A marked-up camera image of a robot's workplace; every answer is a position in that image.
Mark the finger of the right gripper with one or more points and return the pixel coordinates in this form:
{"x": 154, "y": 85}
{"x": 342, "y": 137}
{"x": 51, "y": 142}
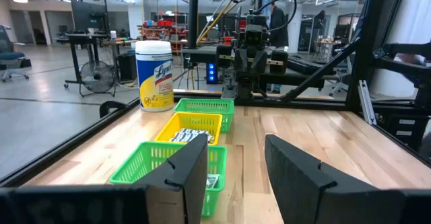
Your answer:
{"x": 260, "y": 62}
{"x": 243, "y": 64}

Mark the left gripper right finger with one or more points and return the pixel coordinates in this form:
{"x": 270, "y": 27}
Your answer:
{"x": 303, "y": 190}

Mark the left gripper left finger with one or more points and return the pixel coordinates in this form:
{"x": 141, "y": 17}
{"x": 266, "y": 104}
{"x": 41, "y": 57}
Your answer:
{"x": 182, "y": 173}

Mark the blue striped bandage packet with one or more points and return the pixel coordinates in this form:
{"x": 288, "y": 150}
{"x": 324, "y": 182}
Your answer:
{"x": 180, "y": 137}
{"x": 198, "y": 132}
{"x": 209, "y": 137}

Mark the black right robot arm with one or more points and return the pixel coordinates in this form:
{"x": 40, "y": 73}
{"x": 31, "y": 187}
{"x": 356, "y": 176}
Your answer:
{"x": 244, "y": 86}

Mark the black power box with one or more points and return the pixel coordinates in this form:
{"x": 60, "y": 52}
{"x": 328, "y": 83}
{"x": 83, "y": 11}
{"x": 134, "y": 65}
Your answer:
{"x": 211, "y": 72}

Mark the green plastic basket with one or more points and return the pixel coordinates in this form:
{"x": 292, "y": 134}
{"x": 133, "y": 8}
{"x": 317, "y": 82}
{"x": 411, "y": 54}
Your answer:
{"x": 134, "y": 165}
{"x": 205, "y": 106}

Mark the yellow plastic basket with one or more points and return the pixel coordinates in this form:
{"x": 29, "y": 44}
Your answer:
{"x": 188, "y": 119}

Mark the grey office chair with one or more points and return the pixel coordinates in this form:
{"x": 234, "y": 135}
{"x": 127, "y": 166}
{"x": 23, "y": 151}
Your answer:
{"x": 341, "y": 79}

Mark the black pole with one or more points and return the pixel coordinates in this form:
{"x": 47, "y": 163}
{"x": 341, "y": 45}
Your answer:
{"x": 193, "y": 15}

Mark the red parts shelf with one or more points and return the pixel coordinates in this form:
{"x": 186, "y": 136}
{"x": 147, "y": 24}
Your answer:
{"x": 165, "y": 23}

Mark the yellow Lysol wipes canister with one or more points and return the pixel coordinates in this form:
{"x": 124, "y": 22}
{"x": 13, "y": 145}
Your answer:
{"x": 155, "y": 82}

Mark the silver aluminium bar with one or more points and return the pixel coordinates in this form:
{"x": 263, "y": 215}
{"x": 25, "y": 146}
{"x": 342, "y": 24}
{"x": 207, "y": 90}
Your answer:
{"x": 367, "y": 103}

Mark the black computer tower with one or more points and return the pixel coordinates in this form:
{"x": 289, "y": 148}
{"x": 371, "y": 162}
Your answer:
{"x": 127, "y": 67}

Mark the black drawer unit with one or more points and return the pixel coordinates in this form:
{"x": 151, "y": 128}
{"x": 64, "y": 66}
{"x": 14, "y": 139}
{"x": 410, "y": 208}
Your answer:
{"x": 404, "y": 126}

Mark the black floor fan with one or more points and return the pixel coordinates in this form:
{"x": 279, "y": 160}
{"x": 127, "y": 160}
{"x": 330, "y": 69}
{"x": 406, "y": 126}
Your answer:
{"x": 97, "y": 77}

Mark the black standing desk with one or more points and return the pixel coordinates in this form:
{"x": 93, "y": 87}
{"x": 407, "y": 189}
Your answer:
{"x": 84, "y": 35}

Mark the black desk monitor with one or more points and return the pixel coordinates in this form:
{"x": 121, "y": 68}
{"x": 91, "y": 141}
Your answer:
{"x": 89, "y": 15}

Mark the blue office chair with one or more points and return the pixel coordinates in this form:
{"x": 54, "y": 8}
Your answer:
{"x": 10, "y": 54}

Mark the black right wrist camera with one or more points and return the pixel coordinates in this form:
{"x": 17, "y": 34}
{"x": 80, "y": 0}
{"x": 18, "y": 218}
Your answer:
{"x": 255, "y": 35}

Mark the black aluminium table frame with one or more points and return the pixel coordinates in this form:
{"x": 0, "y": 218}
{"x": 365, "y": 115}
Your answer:
{"x": 303, "y": 103}

